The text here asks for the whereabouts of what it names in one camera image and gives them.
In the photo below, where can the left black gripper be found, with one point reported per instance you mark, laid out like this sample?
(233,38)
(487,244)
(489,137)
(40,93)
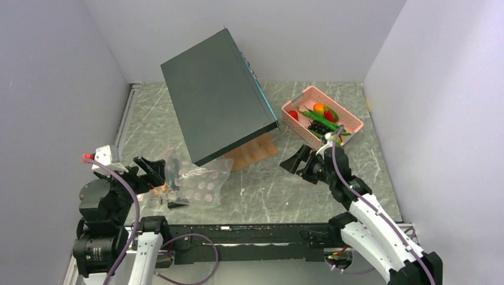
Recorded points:
(154,170)

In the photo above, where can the green apple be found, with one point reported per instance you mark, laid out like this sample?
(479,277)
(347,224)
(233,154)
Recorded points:
(331,137)

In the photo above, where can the black front rail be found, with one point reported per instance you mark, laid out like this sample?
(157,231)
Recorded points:
(311,242)

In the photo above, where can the black grape bunch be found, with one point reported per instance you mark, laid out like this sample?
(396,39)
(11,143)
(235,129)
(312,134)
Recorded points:
(319,127)

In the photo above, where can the orange green mango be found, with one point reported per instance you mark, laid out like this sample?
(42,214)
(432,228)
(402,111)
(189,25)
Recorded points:
(320,108)

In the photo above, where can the wooden base board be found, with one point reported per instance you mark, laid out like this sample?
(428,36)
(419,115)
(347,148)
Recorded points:
(252,152)

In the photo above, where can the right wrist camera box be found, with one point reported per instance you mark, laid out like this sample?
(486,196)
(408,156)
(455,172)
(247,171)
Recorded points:
(322,149)

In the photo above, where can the dark tilted monitor panel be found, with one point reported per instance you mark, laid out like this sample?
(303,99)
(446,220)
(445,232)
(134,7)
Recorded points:
(218,101)

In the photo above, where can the red wax apple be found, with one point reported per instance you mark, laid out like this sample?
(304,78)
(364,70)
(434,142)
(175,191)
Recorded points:
(294,114)

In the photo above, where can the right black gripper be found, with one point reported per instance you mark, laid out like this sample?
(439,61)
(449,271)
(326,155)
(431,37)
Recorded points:
(292,164)

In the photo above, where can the long green chili pepper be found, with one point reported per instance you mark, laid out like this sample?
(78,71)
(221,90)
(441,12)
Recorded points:
(332,128)

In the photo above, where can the pink perforated plastic basket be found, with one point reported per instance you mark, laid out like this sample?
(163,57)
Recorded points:
(308,98)

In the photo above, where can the clear zip top bag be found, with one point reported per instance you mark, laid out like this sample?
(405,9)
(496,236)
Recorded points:
(198,185)

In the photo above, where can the red chili pepper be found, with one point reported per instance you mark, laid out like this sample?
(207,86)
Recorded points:
(329,116)

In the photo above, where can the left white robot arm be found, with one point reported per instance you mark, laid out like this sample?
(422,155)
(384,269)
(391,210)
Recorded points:
(114,245)

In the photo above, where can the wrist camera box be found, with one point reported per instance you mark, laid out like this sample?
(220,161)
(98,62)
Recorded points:
(108,156)
(322,149)

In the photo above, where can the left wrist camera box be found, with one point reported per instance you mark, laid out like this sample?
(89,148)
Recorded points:
(108,156)

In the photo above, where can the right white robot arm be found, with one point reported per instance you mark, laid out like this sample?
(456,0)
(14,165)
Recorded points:
(365,226)

